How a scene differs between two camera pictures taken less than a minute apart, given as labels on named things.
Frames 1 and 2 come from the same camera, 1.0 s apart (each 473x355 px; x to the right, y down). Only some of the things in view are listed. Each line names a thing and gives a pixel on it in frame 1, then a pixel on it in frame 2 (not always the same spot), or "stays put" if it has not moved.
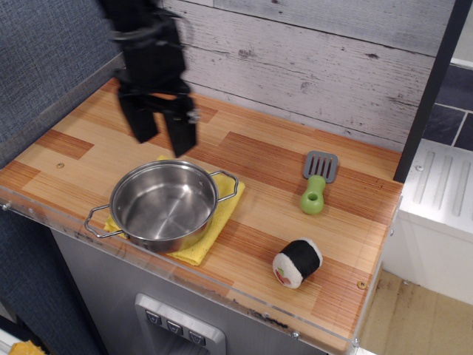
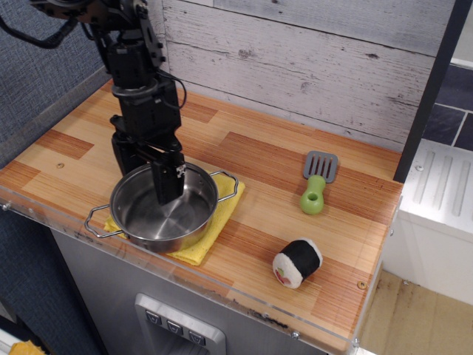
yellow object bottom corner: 25,347 stays put
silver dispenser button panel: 163,328 stays put
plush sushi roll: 298,261 stays put
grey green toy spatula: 319,168 stays put
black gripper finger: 181,123 to 169,174
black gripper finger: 140,113 to 128,156
